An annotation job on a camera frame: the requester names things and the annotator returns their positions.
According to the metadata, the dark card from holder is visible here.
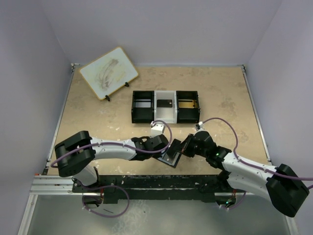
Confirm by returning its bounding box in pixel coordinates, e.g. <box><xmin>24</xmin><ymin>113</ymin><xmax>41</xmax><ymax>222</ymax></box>
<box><xmin>166</xmin><ymin>139</ymin><xmax>181</xmax><ymax>158</ymax></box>

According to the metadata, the black leather card holder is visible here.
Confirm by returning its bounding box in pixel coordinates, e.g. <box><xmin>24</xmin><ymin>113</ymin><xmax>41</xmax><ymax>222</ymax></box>
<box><xmin>157</xmin><ymin>150</ymin><xmax>181</xmax><ymax>168</ymax></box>

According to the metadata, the black and white tray organizer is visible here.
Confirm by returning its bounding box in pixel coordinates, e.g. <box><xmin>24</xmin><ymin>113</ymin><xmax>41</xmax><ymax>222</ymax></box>
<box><xmin>131</xmin><ymin>91</ymin><xmax>201</xmax><ymax>124</ymax></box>

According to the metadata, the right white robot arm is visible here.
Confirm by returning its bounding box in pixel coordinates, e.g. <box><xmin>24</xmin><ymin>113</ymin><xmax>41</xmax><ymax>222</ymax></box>
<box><xmin>180</xmin><ymin>130</ymin><xmax>310</xmax><ymax>217</ymax></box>

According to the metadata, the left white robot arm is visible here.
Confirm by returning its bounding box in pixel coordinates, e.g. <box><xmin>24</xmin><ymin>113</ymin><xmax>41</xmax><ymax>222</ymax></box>
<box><xmin>50</xmin><ymin>131</ymin><xmax>169</xmax><ymax>187</ymax></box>

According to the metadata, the black card in tray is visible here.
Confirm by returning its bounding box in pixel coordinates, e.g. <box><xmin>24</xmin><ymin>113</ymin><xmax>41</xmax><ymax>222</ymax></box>
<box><xmin>156</xmin><ymin>99</ymin><xmax>173</xmax><ymax>108</ymax></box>

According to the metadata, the silver card in tray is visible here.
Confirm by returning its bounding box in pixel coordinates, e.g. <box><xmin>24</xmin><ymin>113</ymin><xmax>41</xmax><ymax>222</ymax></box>
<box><xmin>134</xmin><ymin>102</ymin><xmax>152</xmax><ymax>108</ymax></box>

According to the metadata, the gold card in tray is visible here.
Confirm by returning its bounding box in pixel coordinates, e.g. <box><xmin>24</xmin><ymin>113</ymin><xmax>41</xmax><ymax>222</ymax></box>
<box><xmin>178</xmin><ymin>99</ymin><xmax>198</xmax><ymax>109</ymax></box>

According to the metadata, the yellow-framed whiteboard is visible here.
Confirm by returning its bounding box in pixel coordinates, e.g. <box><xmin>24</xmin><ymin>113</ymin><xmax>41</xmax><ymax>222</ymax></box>
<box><xmin>79</xmin><ymin>47</ymin><xmax>139</xmax><ymax>100</ymax></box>

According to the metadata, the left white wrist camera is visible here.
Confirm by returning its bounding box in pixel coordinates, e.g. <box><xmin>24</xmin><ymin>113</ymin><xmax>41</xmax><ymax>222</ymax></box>
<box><xmin>150</xmin><ymin>121</ymin><xmax>165</xmax><ymax>138</ymax></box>

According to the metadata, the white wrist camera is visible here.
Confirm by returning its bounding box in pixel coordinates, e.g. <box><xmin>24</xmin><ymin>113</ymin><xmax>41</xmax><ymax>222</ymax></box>
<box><xmin>195</xmin><ymin>121</ymin><xmax>205</xmax><ymax>132</ymax></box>
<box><xmin>150</xmin><ymin>121</ymin><xmax>165</xmax><ymax>138</ymax></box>

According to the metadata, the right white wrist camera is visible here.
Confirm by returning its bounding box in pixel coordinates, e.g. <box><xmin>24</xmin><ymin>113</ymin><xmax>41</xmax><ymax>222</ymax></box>
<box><xmin>195</xmin><ymin>121</ymin><xmax>205</xmax><ymax>132</ymax></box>

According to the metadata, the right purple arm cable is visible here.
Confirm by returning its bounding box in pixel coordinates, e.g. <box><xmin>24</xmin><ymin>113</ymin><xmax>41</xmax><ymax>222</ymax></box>
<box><xmin>198</xmin><ymin>117</ymin><xmax>313</xmax><ymax>190</ymax></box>

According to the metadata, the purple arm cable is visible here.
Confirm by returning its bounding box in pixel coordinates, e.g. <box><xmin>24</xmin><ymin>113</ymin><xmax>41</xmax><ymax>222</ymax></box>
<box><xmin>198</xmin><ymin>117</ymin><xmax>313</xmax><ymax>190</ymax></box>
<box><xmin>50</xmin><ymin>119</ymin><xmax>173</xmax><ymax>168</ymax></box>

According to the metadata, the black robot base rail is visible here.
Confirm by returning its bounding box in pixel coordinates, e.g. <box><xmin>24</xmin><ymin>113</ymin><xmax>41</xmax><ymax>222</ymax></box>
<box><xmin>72</xmin><ymin>168</ymin><xmax>247</xmax><ymax>204</ymax></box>

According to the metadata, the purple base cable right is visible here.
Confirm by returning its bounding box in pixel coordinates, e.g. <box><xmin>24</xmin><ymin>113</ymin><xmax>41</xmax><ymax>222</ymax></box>
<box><xmin>219</xmin><ymin>189</ymin><xmax>247</xmax><ymax>212</ymax></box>

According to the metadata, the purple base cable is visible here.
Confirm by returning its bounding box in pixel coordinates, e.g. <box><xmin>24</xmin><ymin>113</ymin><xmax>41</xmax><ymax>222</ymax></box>
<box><xmin>219</xmin><ymin>189</ymin><xmax>247</xmax><ymax>212</ymax></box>
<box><xmin>82</xmin><ymin>185</ymin><xmax>131</xmax><ymax>218</ymax></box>

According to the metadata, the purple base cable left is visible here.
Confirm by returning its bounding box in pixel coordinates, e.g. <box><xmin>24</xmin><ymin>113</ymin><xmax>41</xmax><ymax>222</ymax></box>
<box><xmin>82</xmin><ymin>185</ymin><xmax>131</xmax><ymax>218</ymax></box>

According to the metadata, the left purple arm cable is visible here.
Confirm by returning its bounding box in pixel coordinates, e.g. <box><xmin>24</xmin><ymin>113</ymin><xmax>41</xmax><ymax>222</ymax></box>
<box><xmin>50</xmin><ymin>119</ymin><xmax>173</xmax><ymax>168</ymax></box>

